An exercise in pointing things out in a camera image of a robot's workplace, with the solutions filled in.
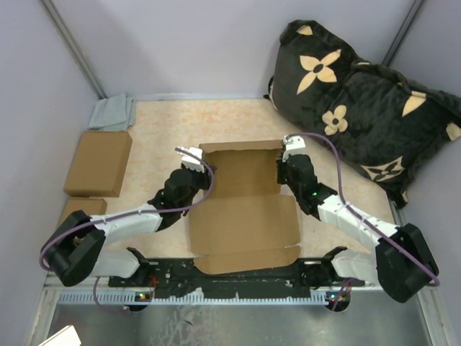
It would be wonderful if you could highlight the white object at bottom corner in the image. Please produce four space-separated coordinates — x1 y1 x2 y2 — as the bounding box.
39 325 81 346

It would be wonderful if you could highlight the grey folded cloth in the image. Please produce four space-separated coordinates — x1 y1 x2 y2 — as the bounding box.
89 93 135 132

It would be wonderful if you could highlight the folded cardboard box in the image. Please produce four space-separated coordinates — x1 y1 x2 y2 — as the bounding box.
63 130 133 198
61 198 107 221

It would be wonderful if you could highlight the lower folded cardboard box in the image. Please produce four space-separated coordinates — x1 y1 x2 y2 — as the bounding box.
61 198 107 221

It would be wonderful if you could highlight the black floral plush cushion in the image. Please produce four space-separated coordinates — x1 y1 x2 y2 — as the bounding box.
267 20 460 208

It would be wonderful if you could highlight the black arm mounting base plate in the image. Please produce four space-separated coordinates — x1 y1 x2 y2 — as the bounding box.
109 258 345 299

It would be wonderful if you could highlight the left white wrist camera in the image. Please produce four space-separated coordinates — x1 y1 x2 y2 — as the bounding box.
175 147 205 173

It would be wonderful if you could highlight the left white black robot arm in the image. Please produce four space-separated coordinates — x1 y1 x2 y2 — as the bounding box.
39 165 215 287

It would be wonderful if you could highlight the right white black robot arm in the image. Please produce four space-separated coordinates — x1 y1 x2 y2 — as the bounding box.
277 154 439 303

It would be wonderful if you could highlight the upper folded cardboard box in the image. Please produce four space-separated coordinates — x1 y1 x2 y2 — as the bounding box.
63 130 133 198

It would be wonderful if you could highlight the brown cardboard box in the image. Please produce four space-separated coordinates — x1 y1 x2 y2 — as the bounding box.
188 140 300 275

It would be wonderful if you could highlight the aluminium frame rail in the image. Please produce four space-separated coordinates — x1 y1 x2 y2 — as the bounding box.
42 261 437 307

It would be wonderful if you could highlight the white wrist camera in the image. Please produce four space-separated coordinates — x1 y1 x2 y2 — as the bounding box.
282 135 305 162
175 147 205 173

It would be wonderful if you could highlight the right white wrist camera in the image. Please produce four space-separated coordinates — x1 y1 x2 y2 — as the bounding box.
282 135 305 162

